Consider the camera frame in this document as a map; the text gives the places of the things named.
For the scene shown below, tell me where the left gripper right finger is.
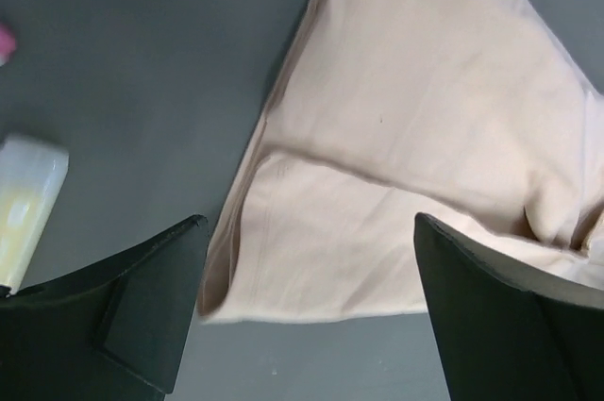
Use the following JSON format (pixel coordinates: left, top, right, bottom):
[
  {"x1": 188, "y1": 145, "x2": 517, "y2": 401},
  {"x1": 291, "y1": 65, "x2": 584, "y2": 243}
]
[{"x1": 414, "y1": 213, "x2": 603, "y2": 400}]

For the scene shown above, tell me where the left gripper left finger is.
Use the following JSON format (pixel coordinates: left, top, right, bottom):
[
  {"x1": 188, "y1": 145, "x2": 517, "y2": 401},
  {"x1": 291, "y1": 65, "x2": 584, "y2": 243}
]
[{"x1": 1, "y1": 215, "x2": 209, "y2": 401}]

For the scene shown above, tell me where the beige t shirt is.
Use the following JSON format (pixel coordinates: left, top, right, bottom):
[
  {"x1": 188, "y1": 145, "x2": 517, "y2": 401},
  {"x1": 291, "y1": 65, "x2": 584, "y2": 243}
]
[{"x1": 197, "y1": 0, "x2": 603, "y2": 323}]

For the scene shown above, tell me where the yellow marker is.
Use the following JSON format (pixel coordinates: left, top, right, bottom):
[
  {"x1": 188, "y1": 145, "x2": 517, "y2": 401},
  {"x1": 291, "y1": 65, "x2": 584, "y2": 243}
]
[{"x1": 1, "y1": 135, "x2": 69, "y2": 293}]

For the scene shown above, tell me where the pink white pen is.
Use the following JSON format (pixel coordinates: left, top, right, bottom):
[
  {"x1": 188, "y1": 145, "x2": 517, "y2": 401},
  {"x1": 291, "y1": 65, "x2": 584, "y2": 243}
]
[{"x1": 0, "y1": 24, "x2": 17, "y2": 66}]

